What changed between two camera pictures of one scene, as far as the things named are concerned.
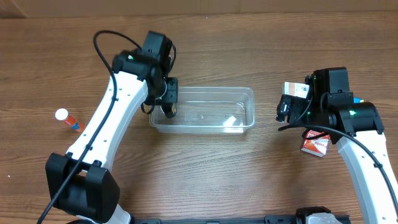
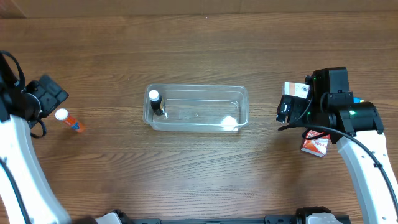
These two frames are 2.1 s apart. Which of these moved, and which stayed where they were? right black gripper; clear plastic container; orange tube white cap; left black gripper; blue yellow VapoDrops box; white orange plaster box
Moved: clear plastic container; left black gripper
Stayed: blue yellow VapoDrops box; white orange plaster box; right black gripper; orange tube white cap
